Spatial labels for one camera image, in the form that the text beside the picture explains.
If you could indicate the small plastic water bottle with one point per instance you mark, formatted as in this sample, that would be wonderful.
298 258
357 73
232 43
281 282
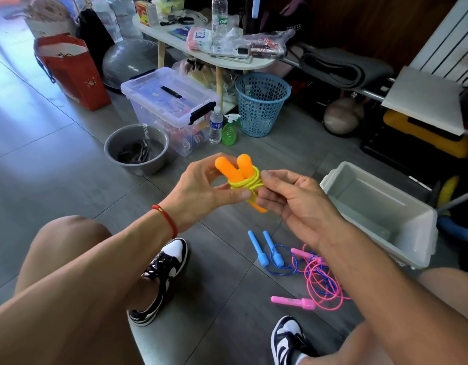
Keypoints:
215 127

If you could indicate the white radiator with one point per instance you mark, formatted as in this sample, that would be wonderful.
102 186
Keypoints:
451 41

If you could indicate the person's left leg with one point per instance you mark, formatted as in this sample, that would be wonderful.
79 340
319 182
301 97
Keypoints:
59 262

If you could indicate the black white right shoe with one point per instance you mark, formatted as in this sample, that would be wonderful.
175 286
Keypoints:
289 342

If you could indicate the grey exercise ball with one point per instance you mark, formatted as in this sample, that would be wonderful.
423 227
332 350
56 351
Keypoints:
127 63

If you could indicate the person's right hand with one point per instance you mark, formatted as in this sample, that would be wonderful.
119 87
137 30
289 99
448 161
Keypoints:
298 205

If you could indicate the black white shoe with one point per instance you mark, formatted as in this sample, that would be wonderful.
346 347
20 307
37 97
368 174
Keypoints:
164 270
289 342

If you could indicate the white green pack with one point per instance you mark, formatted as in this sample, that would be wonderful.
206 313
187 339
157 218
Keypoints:
169 3

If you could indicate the white plastic bag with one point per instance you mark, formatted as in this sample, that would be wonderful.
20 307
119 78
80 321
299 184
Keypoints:
108 15

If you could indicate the person's leg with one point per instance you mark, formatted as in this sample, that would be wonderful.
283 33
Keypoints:
447 292
59 262

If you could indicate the large plastic water bottle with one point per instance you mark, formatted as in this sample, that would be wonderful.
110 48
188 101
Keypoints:
219 15

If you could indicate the white metal pole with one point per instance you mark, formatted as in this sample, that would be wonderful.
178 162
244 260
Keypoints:
456 200

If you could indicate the white round table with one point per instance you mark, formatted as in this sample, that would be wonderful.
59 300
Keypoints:
165 38

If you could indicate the black white left shoe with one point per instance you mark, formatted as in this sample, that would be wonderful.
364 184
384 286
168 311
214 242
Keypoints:
164 270

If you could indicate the grey metal basin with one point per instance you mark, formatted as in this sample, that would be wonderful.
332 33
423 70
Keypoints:
116 152

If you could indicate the brown ball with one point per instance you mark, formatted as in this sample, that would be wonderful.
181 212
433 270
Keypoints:
343 116

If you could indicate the pink white packet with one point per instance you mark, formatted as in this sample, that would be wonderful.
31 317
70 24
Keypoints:
200 40

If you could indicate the grey folded mat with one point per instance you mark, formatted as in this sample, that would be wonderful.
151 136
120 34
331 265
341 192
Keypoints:
344 68

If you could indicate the person's left hand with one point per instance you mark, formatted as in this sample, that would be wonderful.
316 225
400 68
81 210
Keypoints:
200 194

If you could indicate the yellow black case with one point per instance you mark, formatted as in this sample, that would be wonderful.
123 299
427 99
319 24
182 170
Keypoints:
428 133

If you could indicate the white plastic bin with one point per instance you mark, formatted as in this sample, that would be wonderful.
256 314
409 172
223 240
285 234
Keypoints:
378 205

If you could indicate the clear bin with black latches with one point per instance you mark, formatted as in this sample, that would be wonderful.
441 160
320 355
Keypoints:
161 99

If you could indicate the green spray bottle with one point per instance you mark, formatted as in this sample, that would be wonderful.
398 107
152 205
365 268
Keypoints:
230 133

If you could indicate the person's left forearm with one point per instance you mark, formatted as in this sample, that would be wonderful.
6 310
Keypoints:
74 300

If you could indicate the white blue tumbler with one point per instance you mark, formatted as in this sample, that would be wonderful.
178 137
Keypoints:
257 3

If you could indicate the clear plastic bag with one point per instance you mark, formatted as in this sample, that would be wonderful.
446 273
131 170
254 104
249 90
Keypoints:
268 43

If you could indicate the blue mesh plastic basket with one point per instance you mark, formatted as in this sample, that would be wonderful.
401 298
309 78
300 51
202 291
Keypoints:
263 106

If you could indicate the multicoloured hula hoop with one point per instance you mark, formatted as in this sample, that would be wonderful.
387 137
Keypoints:
458 228

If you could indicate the red bag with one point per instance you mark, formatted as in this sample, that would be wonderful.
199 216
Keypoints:
74 72

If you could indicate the grey flat board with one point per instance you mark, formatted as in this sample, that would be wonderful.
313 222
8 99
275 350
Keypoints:
424 99

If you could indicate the person's right leg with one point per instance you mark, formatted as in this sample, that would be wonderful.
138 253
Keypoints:
447 292

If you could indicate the person's right forearm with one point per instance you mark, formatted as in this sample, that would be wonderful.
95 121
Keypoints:
401 308

